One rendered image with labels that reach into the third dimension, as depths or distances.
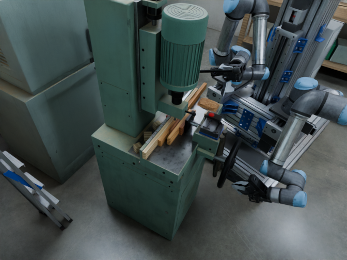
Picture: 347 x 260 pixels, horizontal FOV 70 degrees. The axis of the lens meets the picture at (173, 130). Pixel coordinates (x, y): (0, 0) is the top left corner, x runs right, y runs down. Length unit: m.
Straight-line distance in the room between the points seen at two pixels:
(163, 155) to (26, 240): 1.29
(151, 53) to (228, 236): 1.47
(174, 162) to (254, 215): 1.16
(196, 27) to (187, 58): 0.12
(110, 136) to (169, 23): 0.74
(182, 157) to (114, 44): 0.60
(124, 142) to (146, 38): 0.60
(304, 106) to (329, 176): 1.55
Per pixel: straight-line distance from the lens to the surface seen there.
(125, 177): 1.57
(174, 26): 0.96
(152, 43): 1.06
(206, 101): 1.51
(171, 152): 1.23
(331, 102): 1.30
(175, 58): 1.01
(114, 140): 1.43
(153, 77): 1.14
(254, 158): 2.26
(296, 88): 1.71
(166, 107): 1.25
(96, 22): 1.15
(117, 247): 1.97
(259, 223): 2.19
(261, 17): 1.59
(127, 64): 1.14
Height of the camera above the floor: 1.85
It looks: 45 degrees down
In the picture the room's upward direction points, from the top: 6 degrees clockwise
